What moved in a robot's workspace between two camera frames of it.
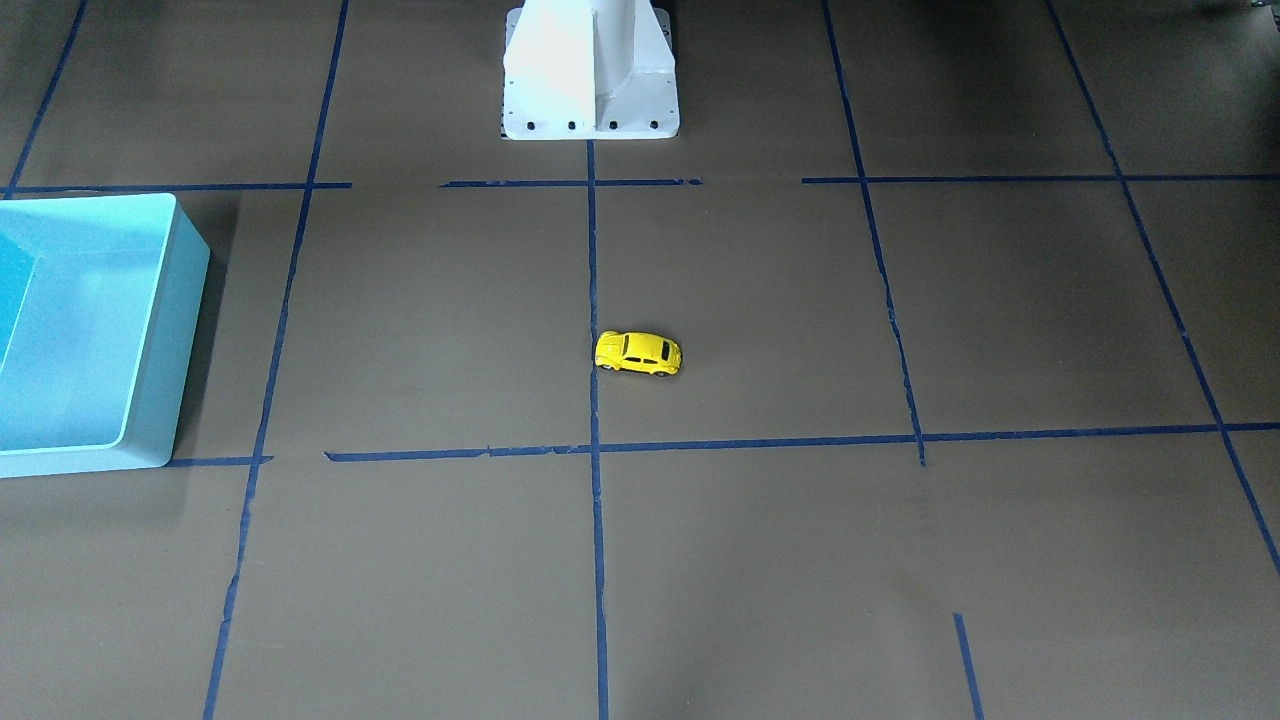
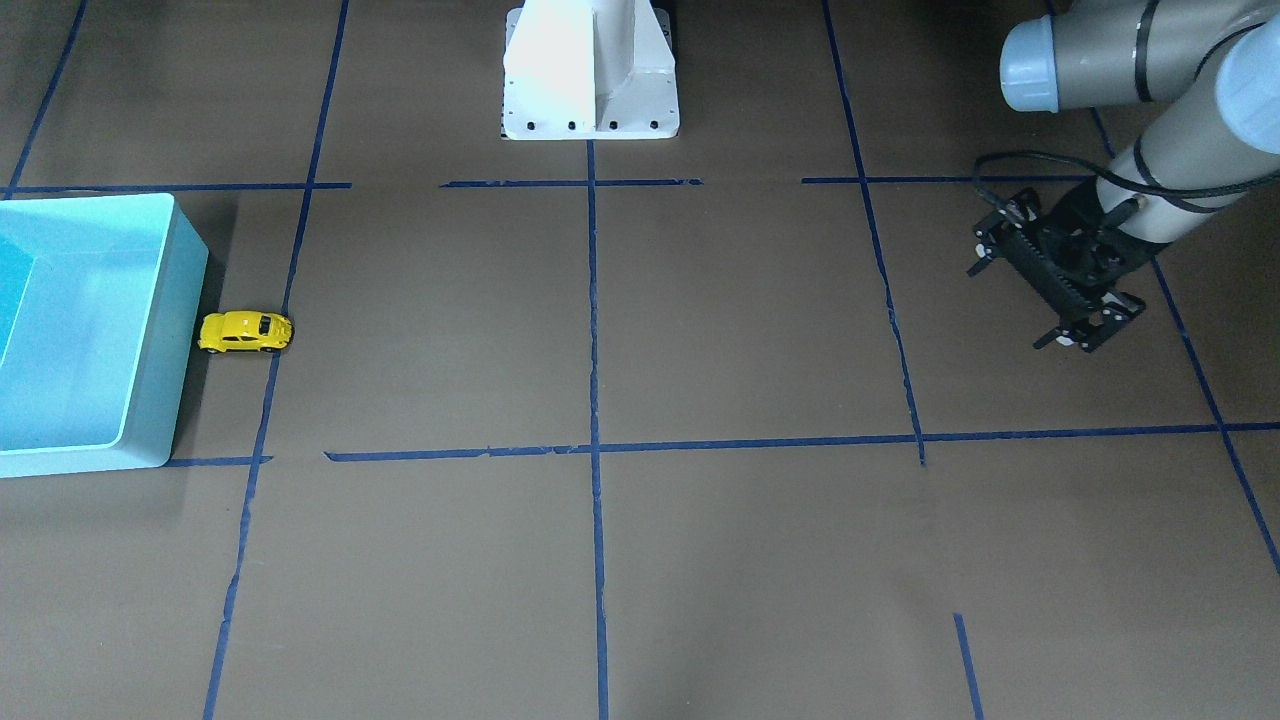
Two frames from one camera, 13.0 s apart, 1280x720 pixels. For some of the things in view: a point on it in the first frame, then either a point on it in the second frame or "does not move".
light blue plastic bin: x=99 y=296 does not move
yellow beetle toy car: x=644 y=352 -> x=244 y=330
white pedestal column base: x=589 y=69 does not move
